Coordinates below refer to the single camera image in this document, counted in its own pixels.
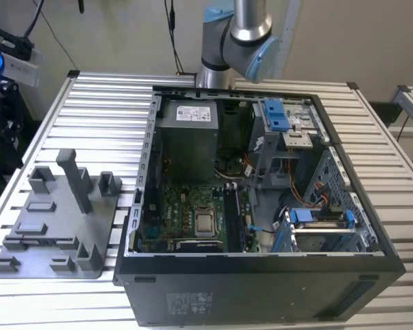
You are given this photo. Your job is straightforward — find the thin black wall cable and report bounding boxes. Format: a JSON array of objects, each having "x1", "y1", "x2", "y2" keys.
[{"x1": 41, "y1": 8, "x2": 78, "y2": 72}]

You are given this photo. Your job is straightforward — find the silver CPU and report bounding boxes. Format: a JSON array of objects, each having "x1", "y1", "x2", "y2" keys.
[{"x1": 195, "y1": 213, "x2": 216, "y2": 237}]

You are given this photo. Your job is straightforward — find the black PC case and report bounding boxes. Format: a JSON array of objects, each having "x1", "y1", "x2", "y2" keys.
[{"x1": 112, "y1": 84, "x2": 407, "y2": 327}]

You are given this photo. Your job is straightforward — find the grey parts rack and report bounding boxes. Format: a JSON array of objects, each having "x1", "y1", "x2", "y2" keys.
[{"x1": 0, "y1": 148, "x2": 125, "y2": 280}]

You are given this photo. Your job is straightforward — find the blue drive latch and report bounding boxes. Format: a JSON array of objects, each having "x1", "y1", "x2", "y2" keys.
[{"x1": 262, "y1": 98, "x2": 290, "y2": 133}]

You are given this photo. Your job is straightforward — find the grey neighbouring table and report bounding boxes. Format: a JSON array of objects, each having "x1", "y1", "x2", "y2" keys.
[{"x1": 387, "y1": 84, "x2": 413, "y2": 145}]

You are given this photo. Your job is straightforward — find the hard disk in blue carrier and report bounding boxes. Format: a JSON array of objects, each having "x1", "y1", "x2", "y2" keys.
[{"x1": 281, "y1": 207, "x2": 370, "y2": 254}]

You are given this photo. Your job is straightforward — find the black camera cable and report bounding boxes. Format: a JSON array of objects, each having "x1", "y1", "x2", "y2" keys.
[{"x1": 22, "y1": 0, "x2": 45, "y2": 39}]

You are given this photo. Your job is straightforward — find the power supply wire bundle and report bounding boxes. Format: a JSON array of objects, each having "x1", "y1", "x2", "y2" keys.
[{"x1": 214, "y1": 153, "x2": 253, "y2": 180}]

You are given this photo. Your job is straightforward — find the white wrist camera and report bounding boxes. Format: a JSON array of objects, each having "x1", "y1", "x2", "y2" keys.
[{"x1": 2, "y1": 49, "x2": 44, "y2": 87}]

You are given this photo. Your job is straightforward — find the blue RAM stick white label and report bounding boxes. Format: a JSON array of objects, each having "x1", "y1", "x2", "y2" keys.
[{"x1": 5, "y1": 234, "x2": 80, "y2": 243}]

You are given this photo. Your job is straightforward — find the metal socket cover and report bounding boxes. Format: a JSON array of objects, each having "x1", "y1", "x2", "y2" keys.
[{"x1": 192, "y1": 205, "x2": 218, "y2": 240}]

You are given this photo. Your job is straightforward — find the grey power supply unit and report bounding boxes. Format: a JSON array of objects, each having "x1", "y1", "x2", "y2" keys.
[{"x1": 154, "y1": 99, "x2": 220, "y2": 185}]

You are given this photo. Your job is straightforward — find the blue plug wire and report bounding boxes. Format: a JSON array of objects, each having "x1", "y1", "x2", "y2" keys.
[{"x1": 246, "y1": 222, "x2": 280, "y2": 235}]

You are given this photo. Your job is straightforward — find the black graphics card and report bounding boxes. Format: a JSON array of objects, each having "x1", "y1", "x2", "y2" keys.
[{"x1": 174, "y1": 239, "x2": 224, "y2": 254}]

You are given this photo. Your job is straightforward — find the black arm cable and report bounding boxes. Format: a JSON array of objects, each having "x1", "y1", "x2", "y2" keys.
[{"x1": 163, "y1": 0, "x2": 189, "y2": 76}]

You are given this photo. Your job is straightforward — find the green motherboard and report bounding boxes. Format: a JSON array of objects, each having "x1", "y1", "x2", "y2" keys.
[{"x1": 137, "y1": 184, "x2": 262, "y2": 254}]

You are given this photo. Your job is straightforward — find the grey drive cage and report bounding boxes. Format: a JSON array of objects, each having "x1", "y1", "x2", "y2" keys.
[{"x1": 247, "y1": 98, "x2": 331, "y2": 190}]

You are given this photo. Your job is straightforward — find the orange drive wires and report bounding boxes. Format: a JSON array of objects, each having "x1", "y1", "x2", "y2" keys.
[{"x1": 284, "y1": 157, "x2": 328, "y2": 208}]

